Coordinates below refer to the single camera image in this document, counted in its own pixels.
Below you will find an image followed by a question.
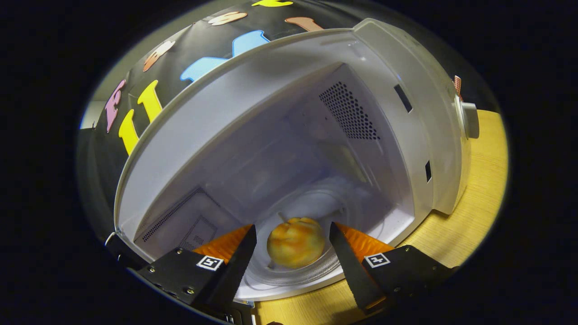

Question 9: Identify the glass microwave turntable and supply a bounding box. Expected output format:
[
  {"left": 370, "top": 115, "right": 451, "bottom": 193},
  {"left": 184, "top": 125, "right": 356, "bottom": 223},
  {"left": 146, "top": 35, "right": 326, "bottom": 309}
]
[{"left": 246, "top": 190, "right": 384, "bottom": 287}]

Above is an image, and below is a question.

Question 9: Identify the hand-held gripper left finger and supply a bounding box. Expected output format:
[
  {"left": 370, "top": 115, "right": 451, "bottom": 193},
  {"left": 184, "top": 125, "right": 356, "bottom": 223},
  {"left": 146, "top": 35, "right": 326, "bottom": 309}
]
[{"left": 135, "top": 224, "right": 257, "bottom": 316}]

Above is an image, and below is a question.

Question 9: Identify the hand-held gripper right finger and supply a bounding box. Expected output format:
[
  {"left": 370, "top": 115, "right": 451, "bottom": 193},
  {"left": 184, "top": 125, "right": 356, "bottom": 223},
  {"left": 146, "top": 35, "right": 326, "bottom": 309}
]
[{"left": 329, "top": 221, "right": 457, "bottom": 316}]

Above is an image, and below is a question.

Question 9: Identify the white microwave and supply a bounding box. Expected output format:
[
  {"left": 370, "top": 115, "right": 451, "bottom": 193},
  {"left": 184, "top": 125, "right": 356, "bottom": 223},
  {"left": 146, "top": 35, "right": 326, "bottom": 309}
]
[{"left": 105, "top": 18, "right": 480, "bottom": 302}]

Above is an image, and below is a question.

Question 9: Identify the golden bread roll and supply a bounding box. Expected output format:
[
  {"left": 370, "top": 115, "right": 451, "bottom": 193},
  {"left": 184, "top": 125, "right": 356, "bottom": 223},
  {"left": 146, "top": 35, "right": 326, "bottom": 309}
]
[{"left": 266, "top": 217, "right": 326, "bottom": 269}]

